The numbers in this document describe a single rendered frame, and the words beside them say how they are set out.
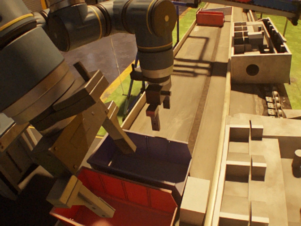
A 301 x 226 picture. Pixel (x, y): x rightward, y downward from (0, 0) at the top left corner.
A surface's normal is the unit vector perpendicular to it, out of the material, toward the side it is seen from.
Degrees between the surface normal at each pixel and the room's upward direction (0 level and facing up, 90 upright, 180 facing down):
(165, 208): 88
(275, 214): 10
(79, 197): 65
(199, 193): 0
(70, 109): 92
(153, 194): 88
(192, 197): 0
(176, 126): 0
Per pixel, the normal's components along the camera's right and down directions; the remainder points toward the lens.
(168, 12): 0.73, 0.33
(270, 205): -0.22, -0.80
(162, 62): 0.29, 0.53
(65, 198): 0.85, -0.25
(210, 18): -0.34, 0.62
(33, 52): 0.78, -0.08
